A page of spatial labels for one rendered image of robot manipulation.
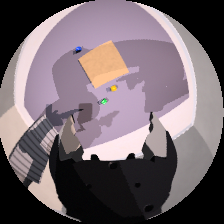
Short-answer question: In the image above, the peach square mat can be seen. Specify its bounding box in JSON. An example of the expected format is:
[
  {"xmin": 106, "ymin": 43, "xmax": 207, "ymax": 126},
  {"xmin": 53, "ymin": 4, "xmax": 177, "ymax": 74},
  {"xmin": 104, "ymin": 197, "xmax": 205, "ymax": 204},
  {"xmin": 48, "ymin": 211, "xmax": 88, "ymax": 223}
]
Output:
[{"xmin": 78, "ymin": 41, "xmax": 129, "ymax": 88}]

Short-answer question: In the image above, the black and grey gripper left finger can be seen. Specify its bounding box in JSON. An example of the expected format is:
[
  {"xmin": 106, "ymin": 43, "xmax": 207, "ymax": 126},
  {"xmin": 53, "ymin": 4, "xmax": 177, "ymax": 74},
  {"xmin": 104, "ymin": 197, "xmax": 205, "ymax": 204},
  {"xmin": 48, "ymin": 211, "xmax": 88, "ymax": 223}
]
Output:
[{"xmin": 49, "ymin": 115, "xmax": 84, "ymax": 195}]

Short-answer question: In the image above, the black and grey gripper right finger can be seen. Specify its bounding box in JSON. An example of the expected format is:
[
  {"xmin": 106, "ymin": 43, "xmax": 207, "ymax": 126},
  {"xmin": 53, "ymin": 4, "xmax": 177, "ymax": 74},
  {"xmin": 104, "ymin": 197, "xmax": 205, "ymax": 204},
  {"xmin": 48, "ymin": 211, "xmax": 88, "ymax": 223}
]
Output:
[{"xmin": 141, "ymin": 112, "xmax": 177, "ymax": 193}]

